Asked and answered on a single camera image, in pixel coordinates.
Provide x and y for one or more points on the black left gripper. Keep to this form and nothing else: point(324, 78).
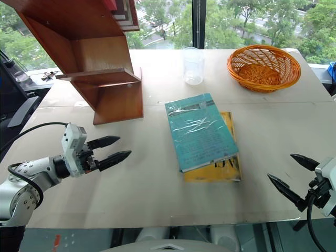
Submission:
point(86, 161)

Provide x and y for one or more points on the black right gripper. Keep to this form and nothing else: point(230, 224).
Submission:
point(320, 191)

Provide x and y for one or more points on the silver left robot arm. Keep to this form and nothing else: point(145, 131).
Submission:
point(23, 194)

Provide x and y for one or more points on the yellow book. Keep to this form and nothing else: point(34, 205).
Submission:
point(225, 170)

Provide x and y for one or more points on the teal plastic-wrapped book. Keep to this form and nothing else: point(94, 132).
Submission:
point(200, 134)

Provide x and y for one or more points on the brown wooden bookshelf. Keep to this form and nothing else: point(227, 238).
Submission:
point(105, 52)

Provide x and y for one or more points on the white rounded shape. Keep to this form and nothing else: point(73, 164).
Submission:
point(153, 233)

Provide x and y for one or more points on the small dark metal clutter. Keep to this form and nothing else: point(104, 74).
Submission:
point(48, 75)

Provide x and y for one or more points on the orange wicker basket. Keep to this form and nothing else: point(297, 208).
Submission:
point(263, 72)

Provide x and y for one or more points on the blue object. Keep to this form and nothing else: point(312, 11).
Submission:
point(332, 72)

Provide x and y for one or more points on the black office chair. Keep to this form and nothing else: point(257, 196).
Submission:
point(15, 86)

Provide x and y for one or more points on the clear plastic cup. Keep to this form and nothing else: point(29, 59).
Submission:
point(193, 67)

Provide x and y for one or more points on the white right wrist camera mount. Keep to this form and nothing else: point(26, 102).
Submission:
point(328, 170)

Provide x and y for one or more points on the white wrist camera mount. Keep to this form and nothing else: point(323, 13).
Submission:
point(71, 147)
point(328, 170)

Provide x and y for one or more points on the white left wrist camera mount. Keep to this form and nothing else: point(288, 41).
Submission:
point(71, 147)

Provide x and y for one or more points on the black window frame post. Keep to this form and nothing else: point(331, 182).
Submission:
point(198, 23)

